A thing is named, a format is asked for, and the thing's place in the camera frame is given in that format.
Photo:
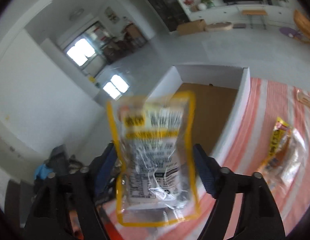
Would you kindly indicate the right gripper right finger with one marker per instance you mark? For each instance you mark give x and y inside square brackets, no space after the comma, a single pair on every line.
[259,217]

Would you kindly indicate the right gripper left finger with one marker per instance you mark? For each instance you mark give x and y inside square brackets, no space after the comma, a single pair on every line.
[49,216]

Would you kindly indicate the gold clear cookie bag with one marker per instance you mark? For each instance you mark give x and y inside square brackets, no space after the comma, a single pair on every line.
[285,156]

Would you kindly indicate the orange bordered snack pouch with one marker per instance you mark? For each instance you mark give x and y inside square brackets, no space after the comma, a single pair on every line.
[156,185]

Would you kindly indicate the striped orange grey tablecloth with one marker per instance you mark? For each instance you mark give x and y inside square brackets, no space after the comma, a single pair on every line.
[268,100]

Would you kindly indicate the small snack packet far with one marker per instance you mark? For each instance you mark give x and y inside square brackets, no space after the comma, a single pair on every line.
[303,98]

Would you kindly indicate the white cardboard box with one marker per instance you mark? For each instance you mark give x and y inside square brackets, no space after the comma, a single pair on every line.
[222,94]

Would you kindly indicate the orange lounge chair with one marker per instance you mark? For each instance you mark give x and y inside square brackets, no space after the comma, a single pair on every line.
[302,23]

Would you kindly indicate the brown cardboard box floor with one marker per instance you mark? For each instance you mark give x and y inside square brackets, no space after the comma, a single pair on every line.
[191,27]

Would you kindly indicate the white tv cabinet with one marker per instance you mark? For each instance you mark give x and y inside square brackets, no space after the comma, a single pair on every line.
[276,16]

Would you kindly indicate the small wooden bench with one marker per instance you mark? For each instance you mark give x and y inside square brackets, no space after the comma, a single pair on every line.
[251,13]

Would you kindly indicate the black tall cabinet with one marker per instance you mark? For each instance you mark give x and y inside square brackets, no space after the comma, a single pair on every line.
[171,13]

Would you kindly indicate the red flower vase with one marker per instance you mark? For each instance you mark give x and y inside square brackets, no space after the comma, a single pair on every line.
[190,4]

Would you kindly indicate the green plant beside flowers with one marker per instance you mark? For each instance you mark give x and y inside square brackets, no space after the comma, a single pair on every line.
[208,3]

